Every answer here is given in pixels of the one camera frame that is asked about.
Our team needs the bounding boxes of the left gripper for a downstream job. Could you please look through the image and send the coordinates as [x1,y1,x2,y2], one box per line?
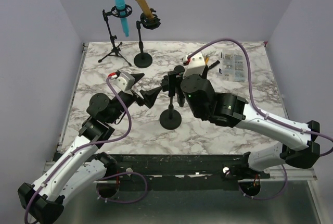
[107,74,162,124]

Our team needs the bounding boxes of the black microphone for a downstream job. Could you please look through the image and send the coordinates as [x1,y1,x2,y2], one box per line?
[174,65,185,107]

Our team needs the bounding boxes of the black round-base mic stand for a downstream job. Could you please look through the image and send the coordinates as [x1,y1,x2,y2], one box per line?
[159,74,183,130]

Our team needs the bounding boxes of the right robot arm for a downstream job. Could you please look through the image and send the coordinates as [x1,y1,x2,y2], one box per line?
[161,71,320,178]

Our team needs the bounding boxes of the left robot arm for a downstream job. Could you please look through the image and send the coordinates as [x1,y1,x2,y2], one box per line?
[18,71,162,223]

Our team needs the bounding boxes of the black round-base shockmount stand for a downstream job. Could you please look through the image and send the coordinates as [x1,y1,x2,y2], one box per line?
[133,9,161,68]

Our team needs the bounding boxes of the black tripod mic stand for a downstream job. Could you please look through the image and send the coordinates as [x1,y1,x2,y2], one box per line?
[98,4,132,67]

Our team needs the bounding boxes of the blue microphone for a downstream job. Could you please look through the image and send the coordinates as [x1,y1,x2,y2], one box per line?
[114,0,130,37]

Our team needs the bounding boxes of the yellow utility knife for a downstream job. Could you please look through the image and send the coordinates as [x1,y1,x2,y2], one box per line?
[204,55,210,65]

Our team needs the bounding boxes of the clear plastic screw box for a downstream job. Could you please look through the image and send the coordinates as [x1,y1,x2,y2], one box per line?
[219,50,247,82]

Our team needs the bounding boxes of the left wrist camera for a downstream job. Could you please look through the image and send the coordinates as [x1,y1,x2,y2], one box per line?
[108,71,135,93]

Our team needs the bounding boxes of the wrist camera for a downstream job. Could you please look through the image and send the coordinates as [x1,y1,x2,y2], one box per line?
[108,71,135,93]
[183,52,206,78]

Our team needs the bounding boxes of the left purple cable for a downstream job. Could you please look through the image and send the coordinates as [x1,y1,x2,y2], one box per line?
[23,74,132,224]

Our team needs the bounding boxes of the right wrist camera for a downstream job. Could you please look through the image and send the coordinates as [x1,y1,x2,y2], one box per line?
[183,52,206,78]

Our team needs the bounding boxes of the black T-handle tool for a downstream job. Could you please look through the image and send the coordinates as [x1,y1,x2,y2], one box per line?
[207,60,221,71]

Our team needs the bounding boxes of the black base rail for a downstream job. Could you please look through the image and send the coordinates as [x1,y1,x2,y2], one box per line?
[83,153,287,192]

